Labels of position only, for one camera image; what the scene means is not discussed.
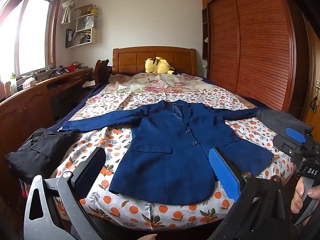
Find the white paper sheet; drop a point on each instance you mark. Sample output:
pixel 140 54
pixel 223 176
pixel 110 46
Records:
pixel 88 84

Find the wooden desk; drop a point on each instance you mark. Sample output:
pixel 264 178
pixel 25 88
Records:
pixel 25 110

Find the tied white curtain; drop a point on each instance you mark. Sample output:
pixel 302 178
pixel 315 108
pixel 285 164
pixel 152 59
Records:
pixel 68 7

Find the wooden bed headboard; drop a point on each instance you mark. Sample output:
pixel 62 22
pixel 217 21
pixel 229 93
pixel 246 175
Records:
pixel 130 60

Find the black folded garment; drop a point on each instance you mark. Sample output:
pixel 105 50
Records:
pixel 37 152

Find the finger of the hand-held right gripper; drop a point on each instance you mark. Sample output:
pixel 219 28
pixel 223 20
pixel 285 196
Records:
pixel 295 135
pixel 280 120

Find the orange print bedsheet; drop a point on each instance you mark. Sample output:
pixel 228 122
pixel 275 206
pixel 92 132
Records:
pixel 140 212

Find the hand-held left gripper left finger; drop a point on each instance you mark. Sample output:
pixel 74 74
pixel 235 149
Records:
pixel 92 166

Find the blue blazer jacket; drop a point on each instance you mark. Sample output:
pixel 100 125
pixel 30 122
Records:
pixel 170 160

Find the floral blanket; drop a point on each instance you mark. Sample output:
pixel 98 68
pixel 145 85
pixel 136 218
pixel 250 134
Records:
pixel 155 85

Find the black desk gadget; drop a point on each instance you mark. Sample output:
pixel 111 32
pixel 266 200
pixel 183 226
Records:
pixel 57 71

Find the window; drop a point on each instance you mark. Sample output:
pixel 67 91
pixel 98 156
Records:
pixel 32 30

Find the wooden chair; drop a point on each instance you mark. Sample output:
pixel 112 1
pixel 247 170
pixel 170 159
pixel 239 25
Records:
pixel 101 71

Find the wooden door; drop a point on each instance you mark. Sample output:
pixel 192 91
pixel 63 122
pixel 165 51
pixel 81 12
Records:
pixel 313 62

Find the bottle with green cap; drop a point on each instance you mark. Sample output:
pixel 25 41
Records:
pixel 13 83

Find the tissue box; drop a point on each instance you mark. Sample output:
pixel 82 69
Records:
pixel 28 83

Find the person's left hand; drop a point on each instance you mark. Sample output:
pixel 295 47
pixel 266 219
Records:
pixel 147 237

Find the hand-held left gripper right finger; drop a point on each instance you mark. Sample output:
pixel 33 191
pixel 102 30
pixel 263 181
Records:
pixel 222 175

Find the yellow plush toy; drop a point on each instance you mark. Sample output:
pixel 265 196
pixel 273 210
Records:
pixel 158 65

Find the wooden slatted wardrobe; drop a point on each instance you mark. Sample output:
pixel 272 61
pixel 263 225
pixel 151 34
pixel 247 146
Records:
pixel 260 45

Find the white paper bag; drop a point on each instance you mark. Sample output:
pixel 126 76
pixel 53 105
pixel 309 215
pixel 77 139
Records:
pixel 85 23

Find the white wall shelf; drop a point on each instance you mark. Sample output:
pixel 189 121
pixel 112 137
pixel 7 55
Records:
pixel 92 36

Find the person's right hand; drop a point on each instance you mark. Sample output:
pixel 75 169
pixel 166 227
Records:
pixel 297 197

